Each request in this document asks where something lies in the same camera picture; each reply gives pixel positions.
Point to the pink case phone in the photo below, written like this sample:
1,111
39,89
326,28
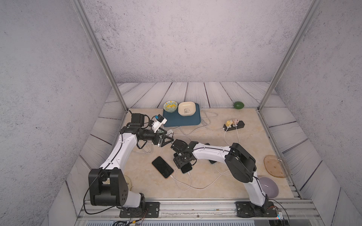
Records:
163,167

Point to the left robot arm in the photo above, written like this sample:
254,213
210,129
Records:
107,185

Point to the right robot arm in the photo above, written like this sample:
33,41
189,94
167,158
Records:
241,164

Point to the patterned small bowl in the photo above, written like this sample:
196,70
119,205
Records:
170,106

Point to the brown translucent plate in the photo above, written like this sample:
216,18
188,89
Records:
275,166

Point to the black power strip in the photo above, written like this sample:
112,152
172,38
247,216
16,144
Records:
232,127

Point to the black phone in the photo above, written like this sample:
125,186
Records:
186,168

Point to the white power strip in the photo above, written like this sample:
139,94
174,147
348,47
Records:
170,133

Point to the yellow round plate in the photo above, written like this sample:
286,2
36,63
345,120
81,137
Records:
129,182

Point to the green avocado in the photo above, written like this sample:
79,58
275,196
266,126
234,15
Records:
238,105

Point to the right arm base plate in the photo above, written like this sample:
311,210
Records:
249,210

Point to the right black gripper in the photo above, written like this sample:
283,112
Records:
176,162

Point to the cream square dish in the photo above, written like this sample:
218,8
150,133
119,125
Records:
187,108

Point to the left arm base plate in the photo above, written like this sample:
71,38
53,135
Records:
146,210

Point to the purple bowl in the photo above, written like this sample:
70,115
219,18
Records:
269,187

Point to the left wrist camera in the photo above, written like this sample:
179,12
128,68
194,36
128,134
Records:
158,122

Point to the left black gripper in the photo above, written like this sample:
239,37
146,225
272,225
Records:
160,143

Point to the blue tray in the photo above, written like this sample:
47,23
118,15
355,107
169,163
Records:
175,119

